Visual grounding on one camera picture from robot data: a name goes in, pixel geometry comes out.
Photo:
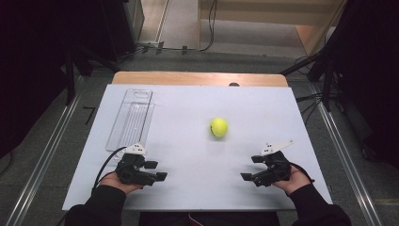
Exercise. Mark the black stand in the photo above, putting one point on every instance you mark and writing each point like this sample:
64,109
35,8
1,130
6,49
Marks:
69,75
316,62

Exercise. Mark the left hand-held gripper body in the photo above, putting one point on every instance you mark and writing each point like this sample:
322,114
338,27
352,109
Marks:
131,168

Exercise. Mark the wooden furniture frame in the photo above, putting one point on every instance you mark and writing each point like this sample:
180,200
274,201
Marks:
273,15

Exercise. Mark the person's right hand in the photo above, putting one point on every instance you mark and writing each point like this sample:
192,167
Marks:
295,182

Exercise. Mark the metal floor rail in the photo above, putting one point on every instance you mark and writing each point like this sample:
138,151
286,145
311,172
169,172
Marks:
348,160
47,160

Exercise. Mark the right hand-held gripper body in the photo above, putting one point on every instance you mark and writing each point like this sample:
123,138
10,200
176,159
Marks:
274,168

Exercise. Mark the person's left hand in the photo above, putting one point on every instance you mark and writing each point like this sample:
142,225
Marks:
116,182

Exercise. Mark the clear plastic tray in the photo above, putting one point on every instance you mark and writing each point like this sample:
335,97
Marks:
131,119

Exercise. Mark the yellow tennis ball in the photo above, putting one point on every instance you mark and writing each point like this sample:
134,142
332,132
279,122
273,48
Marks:
218,127

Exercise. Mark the dark curtain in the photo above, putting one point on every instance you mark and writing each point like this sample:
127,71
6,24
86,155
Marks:
367,69
37,62

